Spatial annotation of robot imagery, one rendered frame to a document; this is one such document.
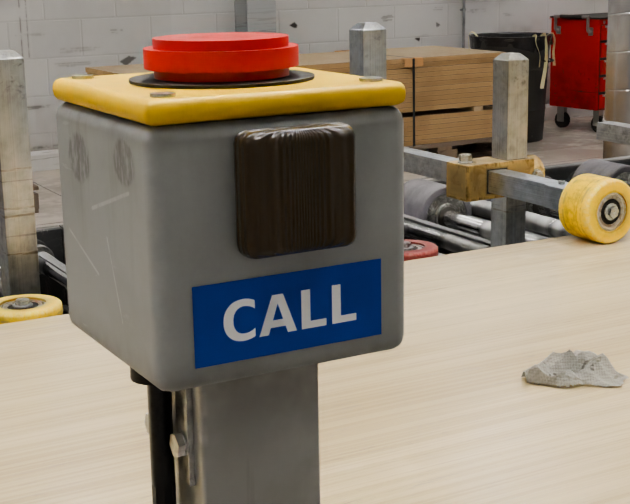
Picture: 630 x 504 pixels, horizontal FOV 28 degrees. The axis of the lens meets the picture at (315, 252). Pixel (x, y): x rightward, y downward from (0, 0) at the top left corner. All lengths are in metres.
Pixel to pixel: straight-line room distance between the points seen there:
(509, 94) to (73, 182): 1.43
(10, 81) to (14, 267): 0.21
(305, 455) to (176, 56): 0.11
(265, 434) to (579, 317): 0.94
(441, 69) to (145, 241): 7.23
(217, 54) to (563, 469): 0.63
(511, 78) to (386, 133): 1.43
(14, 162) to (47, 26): 6.37
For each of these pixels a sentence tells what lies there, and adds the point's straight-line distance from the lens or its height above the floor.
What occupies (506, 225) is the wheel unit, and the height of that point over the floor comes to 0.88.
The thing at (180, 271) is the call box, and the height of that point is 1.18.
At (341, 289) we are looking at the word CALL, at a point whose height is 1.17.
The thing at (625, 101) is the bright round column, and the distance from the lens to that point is 4.81.
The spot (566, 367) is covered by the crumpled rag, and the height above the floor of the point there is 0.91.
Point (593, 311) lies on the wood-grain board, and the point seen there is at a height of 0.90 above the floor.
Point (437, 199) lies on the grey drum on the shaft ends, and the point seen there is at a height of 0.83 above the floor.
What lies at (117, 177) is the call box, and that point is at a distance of 0.31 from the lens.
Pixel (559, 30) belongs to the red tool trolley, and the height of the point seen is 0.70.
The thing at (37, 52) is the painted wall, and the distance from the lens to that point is 7.78.
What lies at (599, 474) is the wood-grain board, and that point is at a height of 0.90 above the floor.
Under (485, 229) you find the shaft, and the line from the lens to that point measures 2.09.
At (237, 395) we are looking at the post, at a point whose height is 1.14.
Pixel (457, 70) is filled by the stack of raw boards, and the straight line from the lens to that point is 7.58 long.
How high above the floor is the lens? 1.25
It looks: 13 degrees down
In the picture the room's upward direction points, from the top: 1 degrees counter-clockwise
